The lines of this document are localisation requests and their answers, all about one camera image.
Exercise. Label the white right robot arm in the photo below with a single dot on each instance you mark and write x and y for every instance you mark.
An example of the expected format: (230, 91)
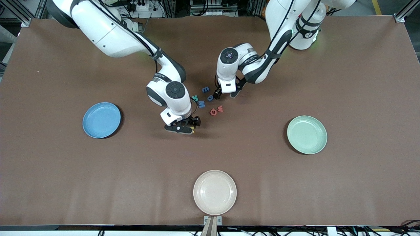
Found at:
(108, 32)

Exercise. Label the white power strip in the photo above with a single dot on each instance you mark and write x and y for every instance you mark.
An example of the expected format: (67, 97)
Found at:
(144, 6)

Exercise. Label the blue foam letter E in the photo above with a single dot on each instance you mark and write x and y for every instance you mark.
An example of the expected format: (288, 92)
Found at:
(205, 89)

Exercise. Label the green plate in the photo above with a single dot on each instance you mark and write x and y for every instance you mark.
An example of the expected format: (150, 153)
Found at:
(306, 134)

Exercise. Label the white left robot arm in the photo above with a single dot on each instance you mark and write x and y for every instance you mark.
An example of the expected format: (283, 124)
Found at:
(282, 19)

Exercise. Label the green foam letter R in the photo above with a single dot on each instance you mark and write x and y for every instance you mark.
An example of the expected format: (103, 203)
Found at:
(196, 98)

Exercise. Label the blue foam letter a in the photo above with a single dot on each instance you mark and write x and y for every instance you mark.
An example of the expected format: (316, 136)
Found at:
(209, 98)

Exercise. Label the cream plate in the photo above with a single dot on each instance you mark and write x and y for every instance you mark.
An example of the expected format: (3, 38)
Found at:
(215, 192)

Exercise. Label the red foam letter w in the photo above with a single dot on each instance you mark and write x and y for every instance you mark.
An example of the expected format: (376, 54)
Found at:
(220, 109)

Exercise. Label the blue foam letter M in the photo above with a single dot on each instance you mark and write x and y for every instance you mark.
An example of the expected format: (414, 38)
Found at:
(201, 104)

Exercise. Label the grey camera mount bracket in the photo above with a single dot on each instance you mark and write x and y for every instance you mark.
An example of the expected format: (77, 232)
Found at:
(210, 229)

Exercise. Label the blue plate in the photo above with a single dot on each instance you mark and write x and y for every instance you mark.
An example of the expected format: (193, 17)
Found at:
(101, 120)

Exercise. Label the aluminium frame profile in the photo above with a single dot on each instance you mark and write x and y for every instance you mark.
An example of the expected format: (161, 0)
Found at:
(401, 17)
(26, 20)

